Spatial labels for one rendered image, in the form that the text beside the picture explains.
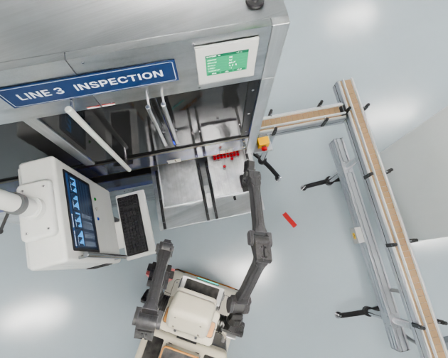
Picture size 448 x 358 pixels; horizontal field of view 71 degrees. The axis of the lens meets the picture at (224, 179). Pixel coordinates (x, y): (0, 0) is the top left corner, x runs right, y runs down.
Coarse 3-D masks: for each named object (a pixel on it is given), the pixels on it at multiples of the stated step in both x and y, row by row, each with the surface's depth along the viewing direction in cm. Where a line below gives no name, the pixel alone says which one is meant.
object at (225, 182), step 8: (232, 152) 217; (240, 152) 217; (208, 160) 215; (240, 160) 216; (216, 168) 214; (232, 168) 214; (240, 168) 214; (216, 176) 212; (224, 176) 212; (232, 176) 212; (216, 184) 211; (224, 184) 211; (232, 184) 211; (216, 192) 209; (224, 192) 210; (232, 192) 210; (240, 192) 209
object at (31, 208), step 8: (0, 192) 110; (8, 192) 115; (16, 192) 122; (0, 200) 110; (8, 200) 113; (16, 200) 118; (24, 200) 122; (32, 200) 129; (40, 200) 133; (0, 208) 113; (8, 208) 116; (16, 208) 119; (24, 208) 122; (32, 208) 128; (40, 208) 132; (8, 216) 121; (24, 216) 131; (32, 216) 131; (40, 216) 133; (0, 232) 121
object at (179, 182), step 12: (168, 168) 214; (180, 168) 214; (192, 168) 214; (168, 180) 211; (180, 180) 212; (192, 180) 212; (168, 192) 209; (180, 192) 209; (192, 192) 209; (168, 204) 207; (180, 204) 205
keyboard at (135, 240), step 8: (120, 200) 213; (128, 200) 213; (136, 200) 213; (120, 208) 212; (128, 208) 213; (136, 208) 212; (120, 216) 212; (128, 216) 211; (136, 216) 211; (128, 224) 209; (136, 224) 209; (128, 232) 209; (136, 232) 208; (144, 232) 209; (128, 240) 206; (136, 240) 206; (144, 240) 208; (128, 248) 206; (136, 248) 205; (144, 248) 205
